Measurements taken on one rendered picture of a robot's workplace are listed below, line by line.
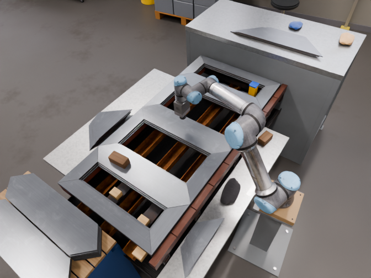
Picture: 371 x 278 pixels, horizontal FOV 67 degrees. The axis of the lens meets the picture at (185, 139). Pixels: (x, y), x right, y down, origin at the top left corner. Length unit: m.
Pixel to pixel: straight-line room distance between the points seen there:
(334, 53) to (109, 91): 2.51
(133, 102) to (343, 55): 1.60
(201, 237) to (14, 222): 1.02
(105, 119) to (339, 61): 1.73
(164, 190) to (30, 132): 2.23
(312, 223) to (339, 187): 0.46
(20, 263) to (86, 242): 0.32
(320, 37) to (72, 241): 2.22
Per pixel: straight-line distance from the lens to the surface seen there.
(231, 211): 1.75
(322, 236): 2.59
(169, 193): 1.62
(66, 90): 3.90
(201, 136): 1.85
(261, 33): 2.42
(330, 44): 2.46
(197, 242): 1.62
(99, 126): 2.12
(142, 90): 2.38
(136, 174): 1.72
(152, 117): 2.00
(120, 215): 1.61
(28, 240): 1.73
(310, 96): 2.33
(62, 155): 2.10
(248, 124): 1.34
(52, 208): 1.76
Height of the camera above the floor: 2.25
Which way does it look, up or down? 50 degrees down
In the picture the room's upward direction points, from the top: 4 degrees counter-clockwise
